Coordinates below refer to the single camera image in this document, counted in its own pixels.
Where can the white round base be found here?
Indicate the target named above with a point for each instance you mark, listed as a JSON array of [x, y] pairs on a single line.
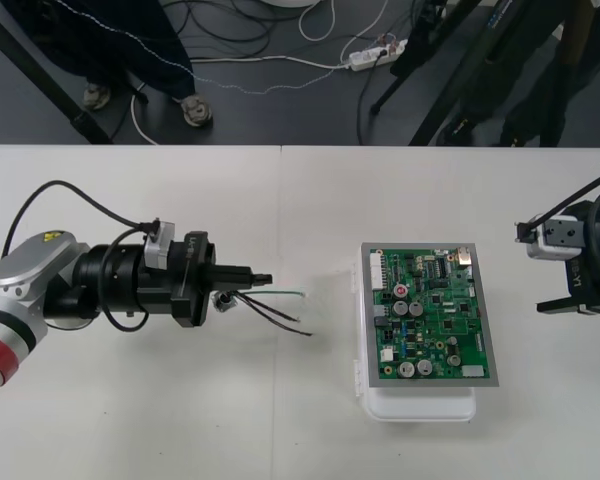
[[292, 2]]

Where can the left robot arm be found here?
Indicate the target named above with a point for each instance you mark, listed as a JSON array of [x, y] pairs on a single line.
[[30, 270]]

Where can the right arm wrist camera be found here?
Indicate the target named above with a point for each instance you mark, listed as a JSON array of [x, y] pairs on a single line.
[[555, 237]]

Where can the milky plastic box with lid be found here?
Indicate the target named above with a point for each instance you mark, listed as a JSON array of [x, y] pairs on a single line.
[[420, 407]]

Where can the white power strip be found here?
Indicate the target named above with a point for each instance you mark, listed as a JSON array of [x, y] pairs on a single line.
[[370, 59]]

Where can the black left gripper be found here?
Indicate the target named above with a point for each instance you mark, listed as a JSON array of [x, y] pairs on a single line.
[[192, 280]]

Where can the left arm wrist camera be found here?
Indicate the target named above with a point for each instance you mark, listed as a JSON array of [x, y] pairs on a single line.
[[159, 245]]

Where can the person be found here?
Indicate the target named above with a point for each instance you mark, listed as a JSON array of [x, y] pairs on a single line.
[[535, 100], [145, 45]]

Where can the black slanted leg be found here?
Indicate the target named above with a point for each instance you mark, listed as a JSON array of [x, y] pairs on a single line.
[[40, 75]]

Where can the black tripod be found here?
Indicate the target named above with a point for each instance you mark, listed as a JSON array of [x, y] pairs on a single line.
[[410, 55]]

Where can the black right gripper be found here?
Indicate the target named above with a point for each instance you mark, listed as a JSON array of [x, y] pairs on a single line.
[[582, 285]]

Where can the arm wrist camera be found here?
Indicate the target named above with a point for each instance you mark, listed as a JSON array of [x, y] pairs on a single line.
[[555, 237], [159, 245]]

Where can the green circuit board grey frame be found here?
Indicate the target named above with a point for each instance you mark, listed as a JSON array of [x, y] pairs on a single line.
[[430, 320]]

